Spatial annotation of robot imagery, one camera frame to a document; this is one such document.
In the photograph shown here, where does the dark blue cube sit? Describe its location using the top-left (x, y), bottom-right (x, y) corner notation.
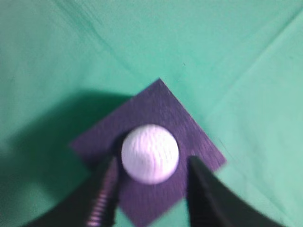
top-left (70, 80), bottom-right (226, 227)

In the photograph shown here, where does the green cloth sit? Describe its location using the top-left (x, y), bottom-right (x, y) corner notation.
top-left (0, 0), bottom-right (303, 227)

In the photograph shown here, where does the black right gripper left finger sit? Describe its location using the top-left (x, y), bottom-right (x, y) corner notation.
top-left (24, 156), bottom-right (119, 227)

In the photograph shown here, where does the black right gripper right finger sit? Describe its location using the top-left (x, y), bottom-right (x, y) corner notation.
top-left (187, 156), bottom-right (281, 227)

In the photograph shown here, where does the white dimpled ball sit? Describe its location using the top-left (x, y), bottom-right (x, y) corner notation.
top-left (121, 124), bottom-right (180, 185)

